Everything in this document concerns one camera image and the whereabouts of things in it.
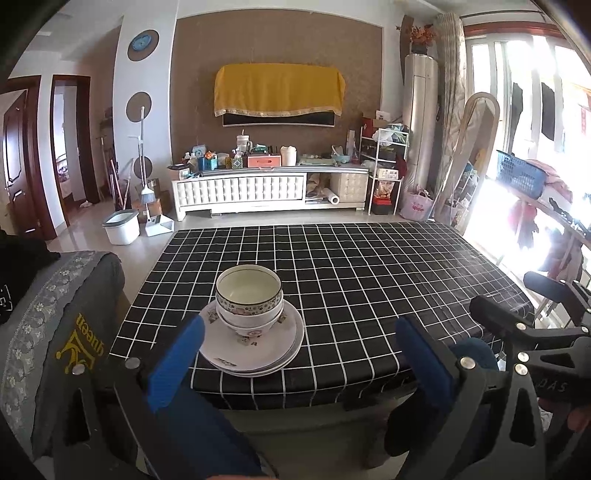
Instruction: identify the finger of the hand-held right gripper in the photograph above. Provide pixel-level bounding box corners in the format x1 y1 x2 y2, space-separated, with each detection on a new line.
470 295 542 344
524 271 591 319

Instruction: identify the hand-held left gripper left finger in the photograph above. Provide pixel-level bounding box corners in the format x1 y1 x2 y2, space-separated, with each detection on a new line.
53 316 206 480

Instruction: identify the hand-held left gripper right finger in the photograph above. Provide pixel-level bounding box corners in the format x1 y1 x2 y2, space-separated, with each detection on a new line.
383 316 550 480

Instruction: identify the cartoon print white plate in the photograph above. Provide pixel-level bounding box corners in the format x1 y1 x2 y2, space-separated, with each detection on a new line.
199 300 299 364

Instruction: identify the white bowl with blue print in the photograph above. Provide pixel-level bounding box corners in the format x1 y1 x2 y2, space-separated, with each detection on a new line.
221 318 278 340

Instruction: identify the plain white plate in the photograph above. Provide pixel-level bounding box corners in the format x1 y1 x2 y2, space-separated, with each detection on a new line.
203 318 306 378

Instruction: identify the pink speckled white plate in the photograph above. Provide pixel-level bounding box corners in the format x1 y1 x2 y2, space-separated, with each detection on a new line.
201 309 303 371

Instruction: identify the white bowl with grey pattern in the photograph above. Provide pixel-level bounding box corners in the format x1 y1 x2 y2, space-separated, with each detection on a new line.
217 305 281 328

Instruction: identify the bowl with dark patterned band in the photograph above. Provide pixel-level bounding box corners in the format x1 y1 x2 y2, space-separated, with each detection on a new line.
215 264 282 315

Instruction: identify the red garment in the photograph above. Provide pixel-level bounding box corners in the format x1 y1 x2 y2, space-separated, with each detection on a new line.
508 200 539 250

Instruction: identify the person's left leg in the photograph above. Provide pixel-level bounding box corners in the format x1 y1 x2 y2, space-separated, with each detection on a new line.
152 383 278 480

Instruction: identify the pink and white bedding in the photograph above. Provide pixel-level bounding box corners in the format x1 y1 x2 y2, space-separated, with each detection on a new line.
526 159 573 208

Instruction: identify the blue plastic basket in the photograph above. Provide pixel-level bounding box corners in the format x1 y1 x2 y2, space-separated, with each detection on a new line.
496 150 548 200

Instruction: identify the black checked tablecloth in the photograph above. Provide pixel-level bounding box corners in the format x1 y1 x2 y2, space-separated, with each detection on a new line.
111 222 536 411

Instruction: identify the grey embroidered chair cover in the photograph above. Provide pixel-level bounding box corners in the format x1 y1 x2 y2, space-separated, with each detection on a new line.
0 250 125 457

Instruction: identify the pink bag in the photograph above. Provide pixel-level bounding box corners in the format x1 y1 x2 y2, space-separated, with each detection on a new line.
399 191 435 221

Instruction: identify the white dustpan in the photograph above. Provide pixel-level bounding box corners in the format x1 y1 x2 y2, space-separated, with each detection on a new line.
144 213 175 237

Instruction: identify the white bucket with grey rim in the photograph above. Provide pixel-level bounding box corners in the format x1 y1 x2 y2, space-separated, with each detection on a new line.
102 210 140 245

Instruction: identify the hanging dark garment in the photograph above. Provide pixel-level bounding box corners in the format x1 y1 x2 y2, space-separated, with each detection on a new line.
510 83 525 139
540 83 556 141

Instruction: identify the black garment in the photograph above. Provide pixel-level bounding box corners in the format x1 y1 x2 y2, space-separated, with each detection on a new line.
0 228 61 324

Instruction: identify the white tufted television cabinet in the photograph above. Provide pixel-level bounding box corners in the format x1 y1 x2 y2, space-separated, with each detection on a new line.
171 166 370 221

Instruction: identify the white tufted storage box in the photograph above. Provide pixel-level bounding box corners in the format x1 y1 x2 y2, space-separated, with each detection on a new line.
330 173 369 202

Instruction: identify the standing air conditioner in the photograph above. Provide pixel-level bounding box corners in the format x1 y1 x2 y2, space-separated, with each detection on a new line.
402 53 439 204

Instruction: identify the patterned beige curtain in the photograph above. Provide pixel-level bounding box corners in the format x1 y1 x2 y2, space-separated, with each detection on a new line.
435 13 468 162

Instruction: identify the dark wooden door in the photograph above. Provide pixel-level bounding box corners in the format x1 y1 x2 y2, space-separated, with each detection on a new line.
2 90 31 227

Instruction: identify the vase with orange flowers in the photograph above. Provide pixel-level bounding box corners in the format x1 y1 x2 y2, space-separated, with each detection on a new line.
409 23 435 55

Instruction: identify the yellow cloth cover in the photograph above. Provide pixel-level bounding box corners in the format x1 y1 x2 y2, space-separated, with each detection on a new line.
213 63 347 117

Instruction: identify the white long-handled broom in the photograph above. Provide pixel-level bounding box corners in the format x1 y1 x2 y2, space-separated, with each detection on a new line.
136 106 158 206

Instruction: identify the white wire shelf rack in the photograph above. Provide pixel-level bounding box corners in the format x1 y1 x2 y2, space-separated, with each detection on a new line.
359 124 411 215

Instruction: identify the arched wooden frame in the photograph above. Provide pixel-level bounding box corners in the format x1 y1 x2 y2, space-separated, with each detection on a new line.
431 92 501 229

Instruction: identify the dark wooden door frame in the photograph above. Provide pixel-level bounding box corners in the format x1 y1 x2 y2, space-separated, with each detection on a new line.
50 75 100 227

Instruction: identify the round brown wall decoration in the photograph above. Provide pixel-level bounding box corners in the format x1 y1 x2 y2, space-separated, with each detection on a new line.
126 91 152 121

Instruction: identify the wall television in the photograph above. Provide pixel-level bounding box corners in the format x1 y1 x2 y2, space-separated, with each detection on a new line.
222 111 336 127

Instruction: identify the blue round wall clock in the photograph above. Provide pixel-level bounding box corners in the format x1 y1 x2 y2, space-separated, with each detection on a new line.
128 29 160 62

